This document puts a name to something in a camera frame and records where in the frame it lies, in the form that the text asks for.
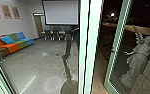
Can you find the brown wooden door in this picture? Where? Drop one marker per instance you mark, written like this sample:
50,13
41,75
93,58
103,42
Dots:
37,26

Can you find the green framed glass partition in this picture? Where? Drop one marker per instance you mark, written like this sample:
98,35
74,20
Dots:
87,43

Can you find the dark table with chairs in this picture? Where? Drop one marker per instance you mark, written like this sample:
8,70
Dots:
56,35

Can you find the white projection screen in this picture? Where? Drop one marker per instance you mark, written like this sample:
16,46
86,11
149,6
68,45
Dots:
61,11

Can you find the distant street lamp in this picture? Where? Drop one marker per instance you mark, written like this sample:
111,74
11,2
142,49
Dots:
112,14

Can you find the blue and green sofa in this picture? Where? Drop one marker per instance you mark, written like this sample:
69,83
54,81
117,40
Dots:
12,42

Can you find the grey stone angel statue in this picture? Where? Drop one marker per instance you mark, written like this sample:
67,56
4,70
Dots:
137,58

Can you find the framed wall poster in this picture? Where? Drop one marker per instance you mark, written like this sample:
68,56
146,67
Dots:
6,11
16,12

